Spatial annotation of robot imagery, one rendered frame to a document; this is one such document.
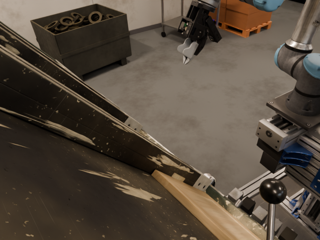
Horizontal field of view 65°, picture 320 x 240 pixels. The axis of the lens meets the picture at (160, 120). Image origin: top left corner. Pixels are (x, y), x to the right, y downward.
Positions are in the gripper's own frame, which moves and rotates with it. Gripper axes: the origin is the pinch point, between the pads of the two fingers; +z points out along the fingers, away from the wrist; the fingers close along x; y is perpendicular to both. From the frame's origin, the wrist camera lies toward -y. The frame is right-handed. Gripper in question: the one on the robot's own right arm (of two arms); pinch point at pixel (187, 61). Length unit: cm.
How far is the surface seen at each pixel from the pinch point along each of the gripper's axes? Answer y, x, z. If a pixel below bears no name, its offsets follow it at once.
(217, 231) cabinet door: 22, 54, 22
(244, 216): -15, 44, 39
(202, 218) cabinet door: 23, 50, 22
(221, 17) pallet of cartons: -297, -285, -29
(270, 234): 31, 64, 6
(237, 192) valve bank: -33, 29, 45
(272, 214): 30, 62, 4
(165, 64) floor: -166, -223, 62
